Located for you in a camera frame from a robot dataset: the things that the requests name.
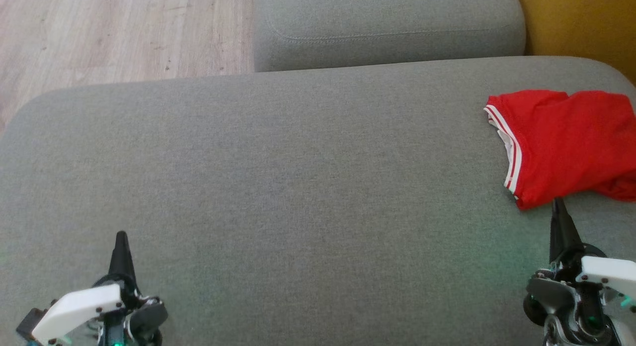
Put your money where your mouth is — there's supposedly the long grey sofa seat cushion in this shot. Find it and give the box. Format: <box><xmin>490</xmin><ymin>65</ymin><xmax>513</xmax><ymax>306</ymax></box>
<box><xmin>253</xmin><ymin>0</ymin><xmax>528</xmax><ymax>73</ymax></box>

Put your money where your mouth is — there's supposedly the large grey fabric sofa ottoman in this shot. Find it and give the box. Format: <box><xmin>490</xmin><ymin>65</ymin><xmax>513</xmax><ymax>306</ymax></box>
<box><xmin>0</xmin><ymin>56</ymin><xmax>636</xmax><ymax>346</ymax></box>

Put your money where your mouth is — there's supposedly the red white basketball jersey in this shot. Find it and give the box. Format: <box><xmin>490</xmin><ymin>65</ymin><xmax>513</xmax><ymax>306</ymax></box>
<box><xmin>484</xmin><ymin>89</ymin><xmax>636</xmax><ymax>211</ymax></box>

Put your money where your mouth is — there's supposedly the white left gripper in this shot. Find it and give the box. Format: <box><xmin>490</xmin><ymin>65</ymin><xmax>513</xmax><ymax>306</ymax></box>
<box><xmin>29</xmin><ymin>230</ymin><xmax>169</xmax><ymax>346</ymax></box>

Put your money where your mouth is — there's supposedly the wide yellow sofa back cushion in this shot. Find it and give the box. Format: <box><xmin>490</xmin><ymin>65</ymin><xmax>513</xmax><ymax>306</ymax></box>
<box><xmin>514</xmin><ymin>0</ymin><xmax>636</xmax><ymax>86</ymax></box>

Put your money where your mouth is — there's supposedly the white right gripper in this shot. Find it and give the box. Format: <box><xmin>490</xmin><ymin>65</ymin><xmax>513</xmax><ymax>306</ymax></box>
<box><xmin>523</xmin><ymin>196</ymin><xmax>636</xmax><ymax>346</ymax></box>

